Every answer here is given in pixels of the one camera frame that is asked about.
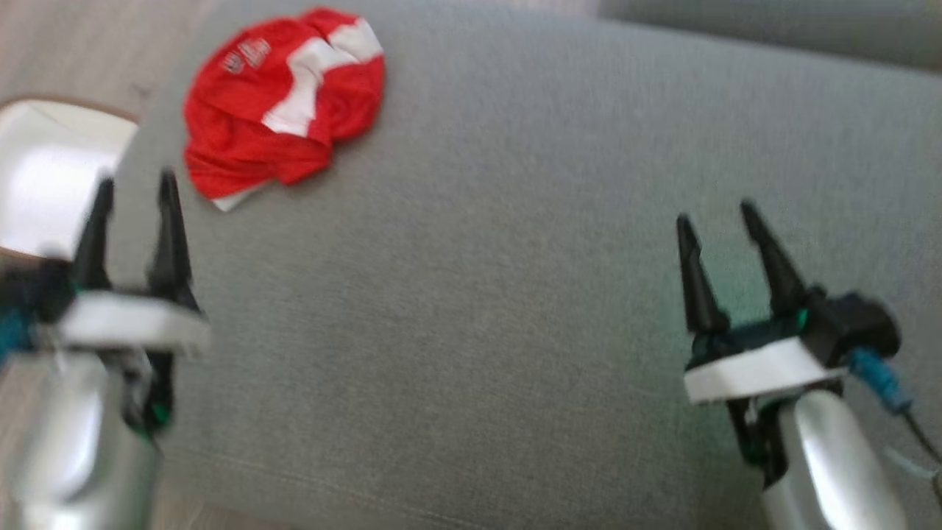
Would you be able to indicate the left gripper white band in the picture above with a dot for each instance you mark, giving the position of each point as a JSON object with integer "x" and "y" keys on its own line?
{"x": 132, "y": 324}

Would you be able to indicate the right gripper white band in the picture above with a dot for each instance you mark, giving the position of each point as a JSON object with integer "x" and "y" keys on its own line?
{"x": 758, "y": 368}

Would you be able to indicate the red and white basketball jersey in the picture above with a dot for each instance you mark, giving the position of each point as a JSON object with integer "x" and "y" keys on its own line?
{"x": 250, "y": 132}

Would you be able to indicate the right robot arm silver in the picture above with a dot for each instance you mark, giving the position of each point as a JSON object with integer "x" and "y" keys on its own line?
{"x": 831, "y": 471}

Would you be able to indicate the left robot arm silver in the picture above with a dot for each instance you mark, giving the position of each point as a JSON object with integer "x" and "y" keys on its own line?
{"x": 81, "y": 456}

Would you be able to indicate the white laundry basket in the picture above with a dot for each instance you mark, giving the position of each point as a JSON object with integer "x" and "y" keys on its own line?
{"x": 51, "y": 177}

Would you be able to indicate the large grey sofa seat cushion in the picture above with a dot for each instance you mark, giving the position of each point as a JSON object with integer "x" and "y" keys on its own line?
{"x": 478, "y": 294}

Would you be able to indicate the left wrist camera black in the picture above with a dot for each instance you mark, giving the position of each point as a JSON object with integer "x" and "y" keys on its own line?
{"x": 37, "y": 294}

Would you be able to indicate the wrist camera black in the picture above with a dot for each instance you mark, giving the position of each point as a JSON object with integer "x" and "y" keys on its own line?
{"x": 37, "y": 294}
{"x": 854, "y": 327}

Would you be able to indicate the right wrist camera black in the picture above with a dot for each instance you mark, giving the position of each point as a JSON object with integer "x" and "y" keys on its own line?
{"x": 854, "y": 327}

